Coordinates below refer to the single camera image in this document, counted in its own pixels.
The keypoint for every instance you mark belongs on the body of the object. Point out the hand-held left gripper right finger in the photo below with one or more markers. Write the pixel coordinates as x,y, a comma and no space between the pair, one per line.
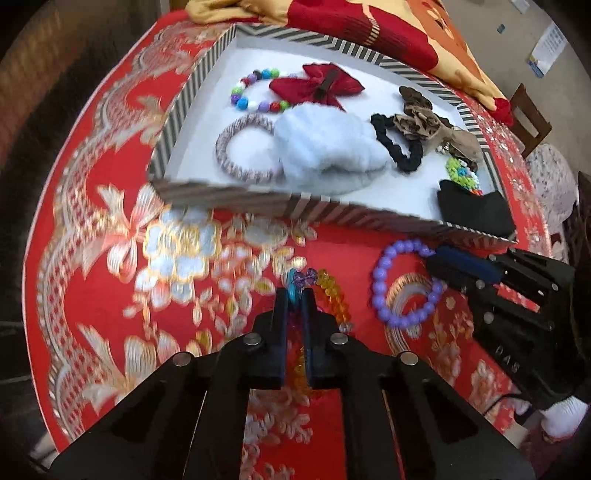
310,332

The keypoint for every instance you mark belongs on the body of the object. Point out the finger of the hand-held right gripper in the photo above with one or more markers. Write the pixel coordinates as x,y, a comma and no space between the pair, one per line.
464,261
452,277

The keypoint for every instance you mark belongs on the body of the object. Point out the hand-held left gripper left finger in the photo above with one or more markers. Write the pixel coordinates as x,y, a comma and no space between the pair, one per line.
281,327

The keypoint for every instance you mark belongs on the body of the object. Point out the leopard print bow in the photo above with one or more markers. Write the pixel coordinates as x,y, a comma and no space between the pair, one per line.
461,143

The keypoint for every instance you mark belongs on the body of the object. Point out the brown scrunchie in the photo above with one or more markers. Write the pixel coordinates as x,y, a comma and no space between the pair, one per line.
411,94

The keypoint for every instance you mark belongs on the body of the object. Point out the white fluffy scrunchie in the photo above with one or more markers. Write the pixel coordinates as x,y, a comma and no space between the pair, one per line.
323,138

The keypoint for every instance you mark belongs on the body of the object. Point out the striped cardboard box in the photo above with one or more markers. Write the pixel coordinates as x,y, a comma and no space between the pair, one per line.
207,106

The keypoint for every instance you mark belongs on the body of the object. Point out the red bow hair clip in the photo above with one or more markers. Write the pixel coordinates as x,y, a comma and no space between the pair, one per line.
295,90

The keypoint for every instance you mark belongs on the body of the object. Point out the black cloth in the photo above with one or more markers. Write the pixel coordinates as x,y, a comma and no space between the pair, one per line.
475,212

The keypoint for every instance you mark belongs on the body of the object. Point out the white chair seat cushion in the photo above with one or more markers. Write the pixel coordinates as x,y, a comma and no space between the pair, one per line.
551,177

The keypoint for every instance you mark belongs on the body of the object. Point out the red floral tablecloth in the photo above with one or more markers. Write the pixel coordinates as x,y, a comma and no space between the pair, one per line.
138,277

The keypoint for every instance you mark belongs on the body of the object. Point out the wooden chair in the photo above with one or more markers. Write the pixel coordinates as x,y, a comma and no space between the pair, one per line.
531,115

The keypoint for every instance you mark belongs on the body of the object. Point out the red orange printed blanket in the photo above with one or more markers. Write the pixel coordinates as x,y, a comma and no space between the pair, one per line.
406,41

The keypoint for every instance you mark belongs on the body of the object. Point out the wall calendar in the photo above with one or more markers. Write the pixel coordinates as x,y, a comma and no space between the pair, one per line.
547,48

